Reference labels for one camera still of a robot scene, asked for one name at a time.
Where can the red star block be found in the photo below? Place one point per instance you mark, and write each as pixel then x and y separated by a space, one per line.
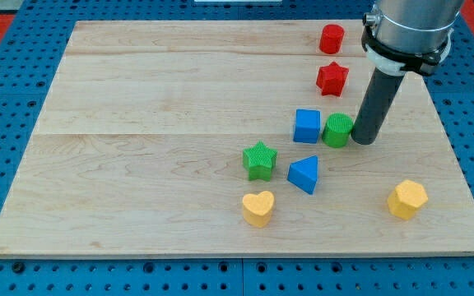
pixel 331 79

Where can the blue triangle block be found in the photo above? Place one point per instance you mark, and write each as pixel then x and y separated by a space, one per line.
pixel 304 174

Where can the red cylinder block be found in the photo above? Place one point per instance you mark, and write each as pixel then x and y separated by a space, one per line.
pixel 331 38

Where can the wooden board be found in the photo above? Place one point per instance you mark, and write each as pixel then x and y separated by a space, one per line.
pixel 137 151

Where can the yellow heart block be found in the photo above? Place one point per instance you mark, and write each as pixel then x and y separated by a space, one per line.
pixel 257 208

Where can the yellow hexagon block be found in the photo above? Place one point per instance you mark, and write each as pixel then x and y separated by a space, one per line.
pixel 406 199

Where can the blue cube block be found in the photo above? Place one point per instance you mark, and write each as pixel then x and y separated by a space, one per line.
pixel 307 126

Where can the green star block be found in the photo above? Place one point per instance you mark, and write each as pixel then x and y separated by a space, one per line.
pixel 259 161

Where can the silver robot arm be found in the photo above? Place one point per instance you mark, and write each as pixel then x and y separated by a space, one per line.
pixel 409 35

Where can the green cylinder block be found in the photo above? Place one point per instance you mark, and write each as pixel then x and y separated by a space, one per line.
pixel 337 130

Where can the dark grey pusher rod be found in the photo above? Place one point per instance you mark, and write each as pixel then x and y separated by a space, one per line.
pixel 375 105

